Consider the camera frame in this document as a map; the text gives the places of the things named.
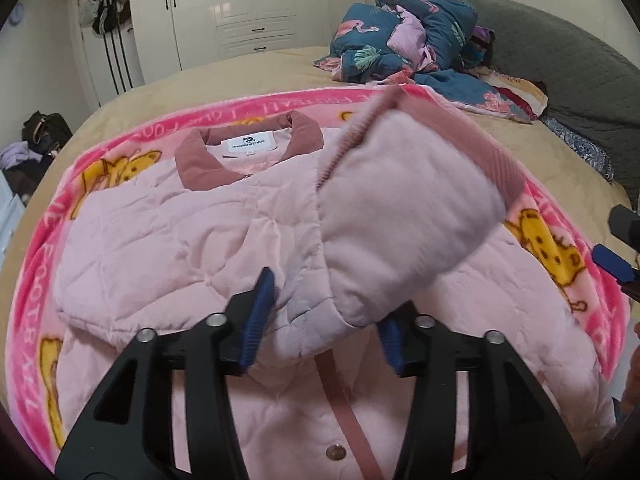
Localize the pink quilted jacket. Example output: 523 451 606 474
52 86 618 480

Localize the dark clothes pile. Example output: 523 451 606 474
1 112 73 200

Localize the right hand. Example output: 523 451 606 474
620 346 640 415

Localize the pink bear fleece blanket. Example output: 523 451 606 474
4 81 633 470

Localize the tan bed cover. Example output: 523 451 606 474
1 47 636 323

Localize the grey quilted headboard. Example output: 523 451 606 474
466 0 639 205

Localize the striped folded blanket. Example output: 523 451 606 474
471 66 549 120

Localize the white drawer chest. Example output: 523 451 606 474
0 174 25 266

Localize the blue flamingo duvet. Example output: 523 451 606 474
314 0 535 122

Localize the white wardrobe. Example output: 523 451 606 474
130 0 364 84

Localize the white door with bags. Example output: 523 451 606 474
68 0 144 110

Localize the round wall clock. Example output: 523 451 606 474
6 2 25 27

